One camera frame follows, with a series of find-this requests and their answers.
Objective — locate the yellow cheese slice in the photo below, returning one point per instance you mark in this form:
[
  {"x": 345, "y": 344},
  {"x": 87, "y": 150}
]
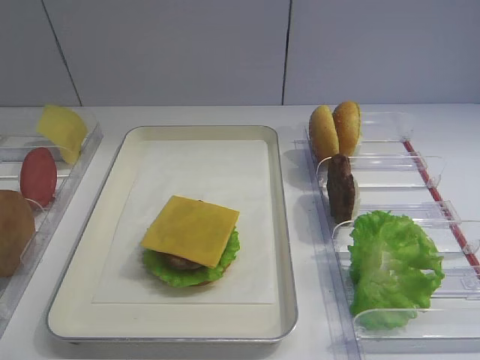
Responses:
[
  {"x": 191, "y": 229},
  {"x": 65, "y": 129}
]

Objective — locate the upright brown meat patty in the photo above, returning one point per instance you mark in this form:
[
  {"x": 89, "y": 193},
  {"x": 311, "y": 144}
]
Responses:
[{"x": 341, "y": 188}]

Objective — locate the brown meat patty on tray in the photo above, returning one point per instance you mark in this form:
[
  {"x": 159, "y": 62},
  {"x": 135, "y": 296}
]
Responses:
[{"x": 180, "y": 263}]

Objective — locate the green lettuce leaf on tray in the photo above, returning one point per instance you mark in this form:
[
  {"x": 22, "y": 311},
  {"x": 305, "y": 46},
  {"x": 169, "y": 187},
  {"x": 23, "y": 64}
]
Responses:
[{"x": 179, "y": 278}]

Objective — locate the green lettuce leaf in rack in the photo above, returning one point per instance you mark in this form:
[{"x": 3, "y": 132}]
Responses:
[{"x": 394, "y": 267}]

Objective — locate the red tomato slice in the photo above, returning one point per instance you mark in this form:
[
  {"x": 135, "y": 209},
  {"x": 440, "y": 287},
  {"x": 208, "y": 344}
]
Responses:
[{"x": 38, "y": 176}]

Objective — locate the white parchment paper sheet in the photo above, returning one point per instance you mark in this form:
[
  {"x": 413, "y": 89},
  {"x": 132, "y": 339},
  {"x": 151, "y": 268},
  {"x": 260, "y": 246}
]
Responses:
[{"x": 234, "y": 174}]

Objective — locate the golden bun half left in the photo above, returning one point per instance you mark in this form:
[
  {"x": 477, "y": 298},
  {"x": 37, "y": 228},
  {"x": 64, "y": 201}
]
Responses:
[{"x": 323, "y": 134}]

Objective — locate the golden bun half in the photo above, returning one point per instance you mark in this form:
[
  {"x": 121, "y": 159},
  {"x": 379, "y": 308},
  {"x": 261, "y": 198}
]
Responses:
[
  {"x": 323, "y": 134},
  {"x": 347, "y": 121}
]

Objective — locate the golden bun half right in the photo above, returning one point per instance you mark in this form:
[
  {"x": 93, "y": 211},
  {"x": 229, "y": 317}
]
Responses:
[{"x": 347, "y": 121}]

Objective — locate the clear right divider rack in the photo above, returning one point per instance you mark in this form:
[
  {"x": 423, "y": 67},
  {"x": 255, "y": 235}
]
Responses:
[{"x": 393, "y": 174}]

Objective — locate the clear divider rack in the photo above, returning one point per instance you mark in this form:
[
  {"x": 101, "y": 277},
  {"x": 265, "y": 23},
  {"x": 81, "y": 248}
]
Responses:
[
  {"x": 393, "y": 174},
  {"x": 18, "y": 138}
]

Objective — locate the cream metal baking tray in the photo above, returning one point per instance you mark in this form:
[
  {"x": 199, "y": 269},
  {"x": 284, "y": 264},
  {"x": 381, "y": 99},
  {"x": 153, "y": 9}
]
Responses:
[{"x": 75, "y": 316}]

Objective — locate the clear left divider rack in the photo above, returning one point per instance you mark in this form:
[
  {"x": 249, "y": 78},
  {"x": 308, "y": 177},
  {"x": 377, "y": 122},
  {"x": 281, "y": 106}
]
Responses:
[{"x": 18, "y": 138}]

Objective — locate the brown top bun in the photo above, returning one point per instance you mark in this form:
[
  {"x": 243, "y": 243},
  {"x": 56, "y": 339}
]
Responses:
[{"x": 17, "y": 228}]

